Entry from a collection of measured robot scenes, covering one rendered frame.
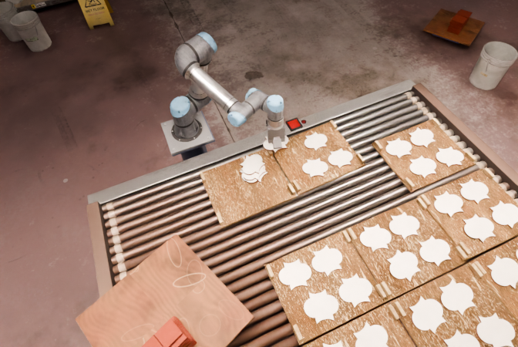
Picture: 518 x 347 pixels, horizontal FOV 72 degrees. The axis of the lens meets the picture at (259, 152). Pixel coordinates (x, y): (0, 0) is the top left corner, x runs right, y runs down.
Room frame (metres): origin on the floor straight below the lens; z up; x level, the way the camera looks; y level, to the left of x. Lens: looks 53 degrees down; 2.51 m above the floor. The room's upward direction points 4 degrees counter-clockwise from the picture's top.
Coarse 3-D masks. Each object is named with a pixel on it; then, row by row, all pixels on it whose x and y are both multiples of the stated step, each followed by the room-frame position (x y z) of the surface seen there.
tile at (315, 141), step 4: (308, 136) 1.27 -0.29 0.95; (312, 136) 1.27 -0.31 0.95; (316, 136) 1.26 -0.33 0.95; (320, 136) 1.26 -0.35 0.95; (324, 136) 1.26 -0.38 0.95; (308, 140) 1.24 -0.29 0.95; (312, 140) 1.24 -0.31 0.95; (316, 140) 1.24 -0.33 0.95; (320, 140) 1.23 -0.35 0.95; (324, 140) 1.23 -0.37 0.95; (304, 144) 1.22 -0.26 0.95; (308, 144) 1.21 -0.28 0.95; (312, 144) 1.21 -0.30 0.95; (316, 144) 1.21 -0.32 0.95; (320, 144) 1.21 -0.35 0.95; (324, 144) 1.21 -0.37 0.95; (308, 148) 1.19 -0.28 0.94; (312, 148) 1.19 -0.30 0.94; (316, 148) 1.18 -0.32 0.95
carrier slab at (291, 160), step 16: (320, 128) 1.33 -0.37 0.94; (288, 144) 1.23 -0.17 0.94; (336, 144) 1.21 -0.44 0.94; (288, 160) 1.12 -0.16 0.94; (304, 160) 1.11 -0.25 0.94; (320, 160) 1.10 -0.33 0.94; (352, 160) 1.09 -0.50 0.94; (288, 176) 1.02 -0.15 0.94; (304, 176) 1.01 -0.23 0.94; (320, 176) 1.01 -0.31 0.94; (336, 176) 1.00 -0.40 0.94; (304, 192) 0.92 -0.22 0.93
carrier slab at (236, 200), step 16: (240, 160) 1.15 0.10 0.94; (272, 160) 1.13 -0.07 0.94; (208, 176) 1.06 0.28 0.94; (224, 176) 1.05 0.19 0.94; (240, 176) 1.04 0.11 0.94; (272, 176) 1.03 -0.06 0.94; (208, 192) 0.96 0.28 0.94; (224, 192) 0.95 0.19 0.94; (240, 192) 0.94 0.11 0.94; (256, 192) 0.94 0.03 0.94; (272, 192) 0.93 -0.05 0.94; (288, 192) 0.92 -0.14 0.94; (224, 208) 0.86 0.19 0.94; (240, 208) 0.85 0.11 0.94; (256, 208) 0.84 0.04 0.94; (224, 224) 0.77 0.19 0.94
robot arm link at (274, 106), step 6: (270, 96) 1.16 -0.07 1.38; (276, 96) 1.16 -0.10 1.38; (264, 102) 1.16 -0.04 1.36; (270, 102) 1.13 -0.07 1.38; (276, 102) 1.13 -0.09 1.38; (282, 102) 1.13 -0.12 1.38; (264, 108) 1.14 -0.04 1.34; (270, 108) 1.12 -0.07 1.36; (276, 108) 1.11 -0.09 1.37; (282, 108) 1.12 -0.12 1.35; (270, 114) 1.12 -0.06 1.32; (276, 114) 1.11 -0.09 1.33; (282, 114) 1.12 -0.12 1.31; (276, 120) 1.11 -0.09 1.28
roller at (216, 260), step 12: (396, 180) 0.95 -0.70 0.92; (372, 192) 0.89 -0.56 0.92; (384, 192) 0.90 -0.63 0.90; (336, 204) 0.84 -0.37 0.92; (348, 204) 0.84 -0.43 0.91; (312, 216) 0.79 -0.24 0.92; (324, 216) 0.79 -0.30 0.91; (288, 228) 0.73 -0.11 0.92; (300, 228) 0.74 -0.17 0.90; (252, 240) 0.69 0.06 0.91; (264, 240) 0.68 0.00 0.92; (228, 252) 0.63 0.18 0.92; (240, 252) 0.63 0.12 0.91; (216, 264) 0.59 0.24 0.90
